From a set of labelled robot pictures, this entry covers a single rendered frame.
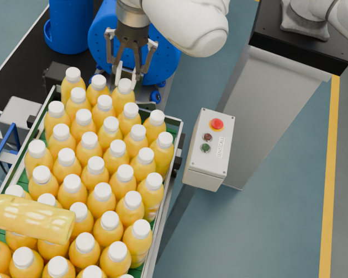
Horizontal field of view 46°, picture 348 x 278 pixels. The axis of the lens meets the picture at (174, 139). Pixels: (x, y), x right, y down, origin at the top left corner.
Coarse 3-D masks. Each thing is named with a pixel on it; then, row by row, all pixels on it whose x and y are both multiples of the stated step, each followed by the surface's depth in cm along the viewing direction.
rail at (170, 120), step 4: (56, 84) 125; (56, 88) 125; (60, 88) 125; (60, 92) 127; (140, 108) 126; (140, 112) 127; (144, 112) 126; (148, 112) 126; (144, 116) 128; (148, 116) 128; (168, 116) 126; (164, 120) 127; (168, 120) 127; (172, 120) 127; (176, 120) 126; (180, 120) 126; (172, 124) 128; (176, 124) 128
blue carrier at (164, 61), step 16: (112, 0) 117; (96, 16) 119; (112, 16) 113; (96, 32) 119; (96, 48) 124; (128, 48) 121; (144, 48) 120; (160, 48) 119; (176, 48) 118; (128, 64) 127; (144, 64) 125; (160, 64) 124; (176, 64) 123; (144, 80) 131; (160, 80) 130
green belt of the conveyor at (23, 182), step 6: (42, 132) 124; (168, 132) 133; (174, 132) 133; (42, 138) 122; (174, 138) 132; (24, 168) 116; (24, 174) 115; (18, 180) 114; (24, 180) 114; (24, 186) 113; (150, 222) 114; (0, 234) 105; (132, 270) 106; (138, 270) 107; (138, 276) 106
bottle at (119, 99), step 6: (114, 90) 114; (132, 90) 115; (114, 96) 114; (120, 96) 113; (126, 96) 113; (132, 96) 114; (114, 102) 114; (120, 102) 113; (126, 102) 114; (132, 102) 115; (114, 108) 116; (120, 108) 115
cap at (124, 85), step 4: (120, 80) 112; (124, 80) 112; (128, 80) 112; (120, 84) 111; (124, 84) 111; (128, 84) 111; (120, 88) 111; (124, 88) 110; (128, 88) 111; (124, 92) 112
